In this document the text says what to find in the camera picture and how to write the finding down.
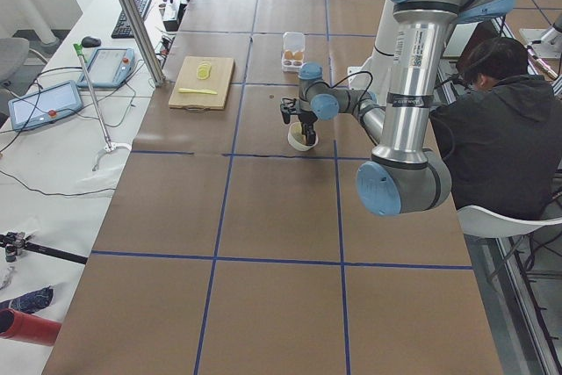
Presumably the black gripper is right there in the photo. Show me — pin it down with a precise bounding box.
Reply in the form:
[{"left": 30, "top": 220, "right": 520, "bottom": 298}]
[{"left": 295, "top": 105, "right": 317, "bottom": 145}]

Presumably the red cylinder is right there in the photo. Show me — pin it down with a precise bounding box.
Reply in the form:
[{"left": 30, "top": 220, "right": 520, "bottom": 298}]
[{"left": 1, "top": 308, "right": 61, "bottom": 346}]

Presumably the aluminium frame post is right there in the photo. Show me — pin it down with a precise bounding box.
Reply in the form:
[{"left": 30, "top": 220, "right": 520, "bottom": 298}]
[{"left": 119, "top": 0, "right": 165, "bottom": 87}]

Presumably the bamboo cutting board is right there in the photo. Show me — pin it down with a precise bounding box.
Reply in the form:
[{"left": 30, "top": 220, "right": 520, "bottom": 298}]
[{"left": 169, "top": 56, "right": 234, "bottom": 110}]

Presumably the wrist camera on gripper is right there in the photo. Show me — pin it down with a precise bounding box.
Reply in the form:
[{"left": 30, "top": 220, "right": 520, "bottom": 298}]
[{"left": 280, "top": 97, "right": 299, "bottom": 125}]

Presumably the black cable on desk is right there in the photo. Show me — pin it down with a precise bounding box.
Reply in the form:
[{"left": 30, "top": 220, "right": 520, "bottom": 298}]
[{"left": 0, "top": 67, "right": 141, "bottom": 198}]

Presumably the white round bowl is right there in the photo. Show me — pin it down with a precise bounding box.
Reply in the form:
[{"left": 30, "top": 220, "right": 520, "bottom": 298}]
[{"left": 287, "top": 121, "right": 318, "bottom": 152}]

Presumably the far teach pendant tablet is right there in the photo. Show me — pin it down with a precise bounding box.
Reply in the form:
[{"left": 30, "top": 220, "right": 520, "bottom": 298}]
[{"left": 85, "top": 47, "right": 135, "bottom": 90}]

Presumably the black tripod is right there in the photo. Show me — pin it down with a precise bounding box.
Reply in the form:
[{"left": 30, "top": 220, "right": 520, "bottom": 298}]
[{"left": 0, "top": 232, "right": 88, "bottom": 264}]

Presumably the grey office chair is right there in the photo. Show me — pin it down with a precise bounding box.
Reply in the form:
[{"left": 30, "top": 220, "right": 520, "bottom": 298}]
[{"left": 0, "top": 38, "right": 30, "bottom": 85}]

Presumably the white chair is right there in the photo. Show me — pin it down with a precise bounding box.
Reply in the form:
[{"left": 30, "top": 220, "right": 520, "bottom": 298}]
[{"left": 456, "top": 204, "right": 562, "bottom": 288}]

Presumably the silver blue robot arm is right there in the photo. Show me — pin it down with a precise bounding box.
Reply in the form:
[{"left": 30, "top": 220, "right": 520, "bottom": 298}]
[{"left": 280, "top": 0, "right": 515, "bottom": 216}]

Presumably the person in black jacket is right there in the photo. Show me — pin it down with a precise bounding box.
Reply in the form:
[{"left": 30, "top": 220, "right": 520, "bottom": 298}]
[{"left": 430, "top": 37, "right": 561, "bottom": 220}]

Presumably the clear plastic egg carton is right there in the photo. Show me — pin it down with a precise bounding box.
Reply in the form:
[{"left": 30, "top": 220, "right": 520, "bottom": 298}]
[{"left": 281, "top": 32, "right": 306, "bottom": 72}]

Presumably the yellow plastic knife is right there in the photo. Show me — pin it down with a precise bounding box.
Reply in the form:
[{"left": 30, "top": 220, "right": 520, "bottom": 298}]
[{"left": 177, "top": 88, "right": 218, "bottom": 95}]

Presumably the near teach pendant tablet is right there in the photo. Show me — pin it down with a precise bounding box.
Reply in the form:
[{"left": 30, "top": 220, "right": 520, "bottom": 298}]
[{"left": 8, "top": 81, "right": 83, "bottom": 132}]

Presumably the teach pendant tablet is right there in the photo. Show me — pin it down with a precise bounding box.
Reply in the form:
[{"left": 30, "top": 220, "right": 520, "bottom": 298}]
[
  {"left": 8, "top": 81, "right": 83, "bottom": 132},
  {"left": 85, "top": 47, "right": 135, "bottom": 90}
]

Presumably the black keyboard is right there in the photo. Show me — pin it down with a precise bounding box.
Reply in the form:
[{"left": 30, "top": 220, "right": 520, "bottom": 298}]
[{"left": 110, "top": 0, "right": 153, "bottom": 40}]

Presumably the reacher grabber stick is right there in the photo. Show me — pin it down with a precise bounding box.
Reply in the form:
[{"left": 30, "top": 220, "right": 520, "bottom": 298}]
[{"left": 73, "top": 43, "right": 132, "bottom": 171}]

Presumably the black computer mouse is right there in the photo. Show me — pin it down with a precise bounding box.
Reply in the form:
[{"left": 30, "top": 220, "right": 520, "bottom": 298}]
[{"left": 81, "top": 36, "right": 102, "bottom": 48}]

